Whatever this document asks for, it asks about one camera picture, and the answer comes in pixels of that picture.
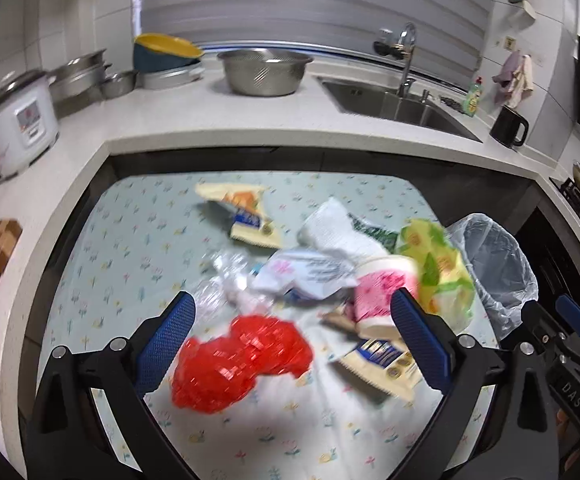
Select yellow green apple bag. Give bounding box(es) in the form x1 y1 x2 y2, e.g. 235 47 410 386
397 218 476 334

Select red plastic bag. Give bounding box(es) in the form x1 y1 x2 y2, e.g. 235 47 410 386
171 315 314 414

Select cream bread wrapper with orange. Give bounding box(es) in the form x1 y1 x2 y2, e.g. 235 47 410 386
194 182 282 249

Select trash bin with clear liner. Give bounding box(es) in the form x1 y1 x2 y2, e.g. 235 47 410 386
446 212 538 341

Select cream blue snack wrapper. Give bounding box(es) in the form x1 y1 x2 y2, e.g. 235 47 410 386
319 309 423 403

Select black kettle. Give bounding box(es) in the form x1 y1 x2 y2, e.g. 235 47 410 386
490 106 530 148

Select pink paper cup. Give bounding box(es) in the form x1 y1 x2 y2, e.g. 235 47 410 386
353 255 419 340

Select green printed wrapper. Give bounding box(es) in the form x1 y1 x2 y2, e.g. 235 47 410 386
348 214 399 254

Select floral tablecloth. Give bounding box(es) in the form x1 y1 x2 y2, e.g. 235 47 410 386
41 171 441 479

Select clear crumpled plastic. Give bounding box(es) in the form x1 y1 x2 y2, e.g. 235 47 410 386
191 249 275 322

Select green dish soap bottle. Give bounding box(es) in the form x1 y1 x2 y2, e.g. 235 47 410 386
462 76 483 117

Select dark scrubber by sink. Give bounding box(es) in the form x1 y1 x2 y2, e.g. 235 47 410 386
440 96 464 114

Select steel sink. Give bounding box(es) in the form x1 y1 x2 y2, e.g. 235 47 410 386
317 76 481 143

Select hanging purple and cream cloths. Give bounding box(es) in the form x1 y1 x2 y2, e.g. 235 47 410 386
492 50 534 110

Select white floral packet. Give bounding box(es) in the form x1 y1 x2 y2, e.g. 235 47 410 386
252 248 358 301

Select white crumpled tissue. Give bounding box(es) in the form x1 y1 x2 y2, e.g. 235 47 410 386
297 197 393 264

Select white rice cooker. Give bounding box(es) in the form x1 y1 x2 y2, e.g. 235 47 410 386
0 68 58 179

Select chrome faucet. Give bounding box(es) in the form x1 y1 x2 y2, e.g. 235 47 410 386
372 22 417 98

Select stacked steel pots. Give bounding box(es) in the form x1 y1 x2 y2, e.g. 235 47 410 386
48 50 110 103

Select small steel bowl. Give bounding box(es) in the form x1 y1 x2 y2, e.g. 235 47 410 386
100 70 137 100

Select window blind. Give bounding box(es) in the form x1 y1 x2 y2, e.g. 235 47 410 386
132 0 493 87

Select yellow blue basin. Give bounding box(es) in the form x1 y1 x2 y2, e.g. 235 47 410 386
132 32 204 73

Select steel colander bowl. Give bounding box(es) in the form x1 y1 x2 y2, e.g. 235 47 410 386
217 48 314 98

